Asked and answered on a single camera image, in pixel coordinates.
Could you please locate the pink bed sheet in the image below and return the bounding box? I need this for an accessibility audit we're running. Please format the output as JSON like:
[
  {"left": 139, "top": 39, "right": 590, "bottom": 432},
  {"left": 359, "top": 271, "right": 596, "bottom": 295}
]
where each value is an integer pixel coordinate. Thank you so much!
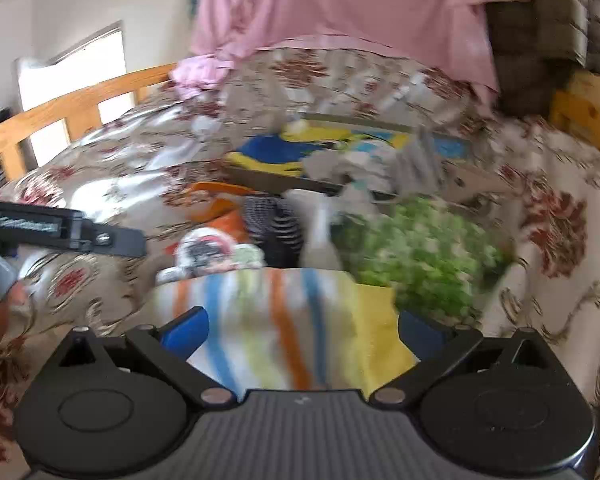
[{"left": 170, "top": 0, "right": 531, "bottom": 106}]

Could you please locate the olive quilted jacket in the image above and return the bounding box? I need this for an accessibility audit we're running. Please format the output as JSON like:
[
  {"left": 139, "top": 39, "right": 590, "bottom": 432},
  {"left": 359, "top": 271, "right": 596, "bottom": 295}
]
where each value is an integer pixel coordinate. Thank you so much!
[{"left": 484, "top": 0, "right": 600, "bottom": 112}]

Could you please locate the white red printed cloth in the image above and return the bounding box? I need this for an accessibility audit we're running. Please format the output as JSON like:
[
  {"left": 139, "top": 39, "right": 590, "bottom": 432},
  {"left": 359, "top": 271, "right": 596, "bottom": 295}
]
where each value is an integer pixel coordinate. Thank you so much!
[{"left": 156, "top": 227, "right": 267, "bottom": 282}]

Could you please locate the pastel striped cloth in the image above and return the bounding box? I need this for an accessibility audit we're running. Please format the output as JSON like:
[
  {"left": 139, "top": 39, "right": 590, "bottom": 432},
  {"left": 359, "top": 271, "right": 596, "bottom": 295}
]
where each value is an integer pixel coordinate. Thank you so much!
[{"left": 151, "top": 266, "right": 422, "bottom": 397}]

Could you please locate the light wooden bed frame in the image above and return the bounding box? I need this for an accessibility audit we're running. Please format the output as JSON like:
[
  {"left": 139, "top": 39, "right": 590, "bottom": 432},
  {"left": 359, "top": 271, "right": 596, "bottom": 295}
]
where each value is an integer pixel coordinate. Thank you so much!
[{"left": 549, "top": 71, "right": 600, "bottom": 157}]

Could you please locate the green patterned cloth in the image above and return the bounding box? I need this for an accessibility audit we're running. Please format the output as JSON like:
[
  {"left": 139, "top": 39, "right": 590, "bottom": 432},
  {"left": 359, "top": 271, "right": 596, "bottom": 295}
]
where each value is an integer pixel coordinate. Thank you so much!
[{"left": 330, "top": 196, "right": 517, "bottom": 327}]

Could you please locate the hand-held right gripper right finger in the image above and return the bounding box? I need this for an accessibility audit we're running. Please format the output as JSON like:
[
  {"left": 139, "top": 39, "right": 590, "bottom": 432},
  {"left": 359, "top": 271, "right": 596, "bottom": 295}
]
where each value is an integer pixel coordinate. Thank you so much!
[{"left": 369, "top": 309, "right": 556, "bottom": 407}]

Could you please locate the floral satin bedspread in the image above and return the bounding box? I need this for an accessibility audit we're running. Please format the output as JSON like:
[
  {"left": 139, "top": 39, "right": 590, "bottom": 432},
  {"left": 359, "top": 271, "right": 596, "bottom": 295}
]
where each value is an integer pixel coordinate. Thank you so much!
[{"left": 0, "top": 35, "right": 600, "bottom": 480}]

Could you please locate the window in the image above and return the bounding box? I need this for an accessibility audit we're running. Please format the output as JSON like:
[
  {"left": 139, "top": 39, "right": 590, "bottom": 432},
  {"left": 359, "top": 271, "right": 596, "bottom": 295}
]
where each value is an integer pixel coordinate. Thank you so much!
[{"left": 14, "top": 21, "right": 127, "bottom": 167}]

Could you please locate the orange cloth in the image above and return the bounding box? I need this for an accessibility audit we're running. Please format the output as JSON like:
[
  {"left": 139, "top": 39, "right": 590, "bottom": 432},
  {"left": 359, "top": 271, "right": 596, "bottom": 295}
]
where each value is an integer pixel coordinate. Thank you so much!
[{"left": 185, "top": 182, "right": 247, "bottom": 242}]

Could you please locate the black white striped sock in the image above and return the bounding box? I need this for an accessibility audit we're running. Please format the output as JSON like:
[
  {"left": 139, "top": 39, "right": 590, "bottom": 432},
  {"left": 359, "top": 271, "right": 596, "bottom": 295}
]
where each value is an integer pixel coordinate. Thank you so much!
[{"left": 241, "top": 196, "right": 307, "bottom": 267}]

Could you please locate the light blue patterned cloth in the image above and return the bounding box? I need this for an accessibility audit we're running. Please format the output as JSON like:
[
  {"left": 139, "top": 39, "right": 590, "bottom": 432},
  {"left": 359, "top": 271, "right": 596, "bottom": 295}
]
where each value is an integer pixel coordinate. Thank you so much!
[{"left": 305, "top": 147, "right": 443, "bottom": 196}]

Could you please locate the grey shallow box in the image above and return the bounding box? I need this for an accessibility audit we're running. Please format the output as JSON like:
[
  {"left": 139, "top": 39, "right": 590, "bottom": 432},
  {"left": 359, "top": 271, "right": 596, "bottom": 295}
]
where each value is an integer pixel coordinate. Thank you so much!
[{"left": 224, "top": 114, "right": 483, "bottom": 202}]

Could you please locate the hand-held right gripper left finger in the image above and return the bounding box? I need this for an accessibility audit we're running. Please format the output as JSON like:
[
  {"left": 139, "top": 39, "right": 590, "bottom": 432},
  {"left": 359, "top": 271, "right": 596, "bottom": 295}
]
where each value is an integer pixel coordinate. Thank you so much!
[{"left": 55, "top": 305, "right": 238, "bottom": 408}]

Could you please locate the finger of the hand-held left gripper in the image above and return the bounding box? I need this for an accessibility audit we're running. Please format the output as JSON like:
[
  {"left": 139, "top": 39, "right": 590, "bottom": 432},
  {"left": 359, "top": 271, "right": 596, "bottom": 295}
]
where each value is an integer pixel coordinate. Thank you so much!
[{"left": 81, "top": 219, "right": 148, "bottom": 259}]

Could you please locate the wooden bed rail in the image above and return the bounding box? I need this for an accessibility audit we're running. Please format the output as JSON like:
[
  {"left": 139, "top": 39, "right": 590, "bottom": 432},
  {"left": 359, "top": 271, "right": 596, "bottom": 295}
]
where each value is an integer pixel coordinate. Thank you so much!
[{"left": 0, "top": 62, "right": 179, "bottom": 182}]

